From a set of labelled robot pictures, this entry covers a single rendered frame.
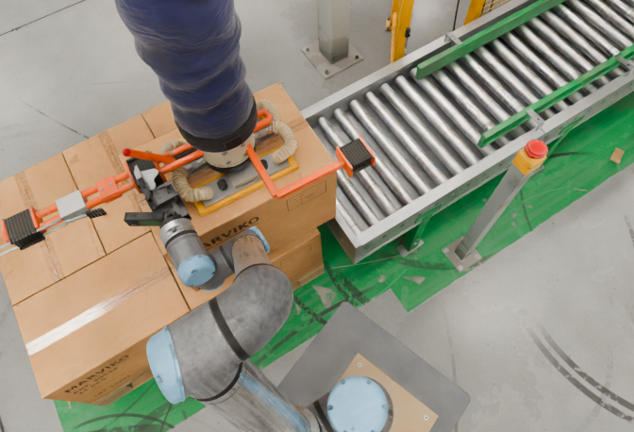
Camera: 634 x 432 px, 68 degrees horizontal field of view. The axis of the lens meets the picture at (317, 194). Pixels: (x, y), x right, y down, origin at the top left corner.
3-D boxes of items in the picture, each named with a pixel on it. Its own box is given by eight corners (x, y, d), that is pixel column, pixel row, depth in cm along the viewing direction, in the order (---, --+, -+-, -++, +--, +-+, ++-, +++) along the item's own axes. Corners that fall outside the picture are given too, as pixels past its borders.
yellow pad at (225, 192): (285, 146, 155) (283, 137, 150) (299, 169, 151) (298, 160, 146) (189, 192, 148) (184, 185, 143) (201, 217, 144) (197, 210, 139)
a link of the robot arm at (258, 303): (280, 267, 75) (253, 218, 141) (211, 309, 73) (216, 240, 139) (317, 326, 76) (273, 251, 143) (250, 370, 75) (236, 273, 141)
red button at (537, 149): (533, 141, 159) (538, 135, 155) (548, 156, 156) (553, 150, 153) (517, 151, 158) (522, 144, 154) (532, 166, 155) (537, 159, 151)
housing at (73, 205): (86, 195, 137) (78, 188, 133) (92, 213, 134) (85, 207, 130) (62, 207, 135) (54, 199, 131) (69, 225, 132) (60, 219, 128)
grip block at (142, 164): (156, 158, 142) (149, 148, 137) (168, 183, 138) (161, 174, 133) (129, 171, 140) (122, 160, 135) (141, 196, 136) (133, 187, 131)
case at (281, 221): (288, 143, 203) (278, 81, 167) (336, 217, 186) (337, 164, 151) (157, 207, 190) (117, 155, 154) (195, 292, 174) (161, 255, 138)
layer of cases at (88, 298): (230, 123, 271) (214, 76, 236) (323, 263, 232) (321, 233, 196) (27, 227, 247) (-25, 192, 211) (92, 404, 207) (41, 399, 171)
